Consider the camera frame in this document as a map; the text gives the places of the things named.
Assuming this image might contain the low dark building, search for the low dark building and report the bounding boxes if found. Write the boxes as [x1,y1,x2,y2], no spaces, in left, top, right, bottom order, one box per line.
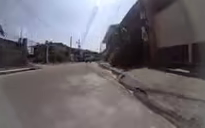
[29,41,73,64]

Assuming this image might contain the grey concrete road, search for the grey concrete road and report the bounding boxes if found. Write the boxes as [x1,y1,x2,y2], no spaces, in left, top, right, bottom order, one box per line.
[0,62,178,128]

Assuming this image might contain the grey pole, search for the grey pole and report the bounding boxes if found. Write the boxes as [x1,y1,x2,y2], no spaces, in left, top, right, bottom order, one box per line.
[44,40,50,64]

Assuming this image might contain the tall dark building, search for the tall dark building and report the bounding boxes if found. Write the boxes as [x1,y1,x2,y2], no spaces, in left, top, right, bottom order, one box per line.
[101,0,205,83]

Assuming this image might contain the grey concrete pavement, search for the grey concrete pavement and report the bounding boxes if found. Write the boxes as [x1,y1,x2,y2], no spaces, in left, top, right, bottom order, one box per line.
[97,62,205,128]

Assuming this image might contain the grey wall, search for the grey wall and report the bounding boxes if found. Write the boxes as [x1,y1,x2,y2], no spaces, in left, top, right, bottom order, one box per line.
[0,34,30,69]

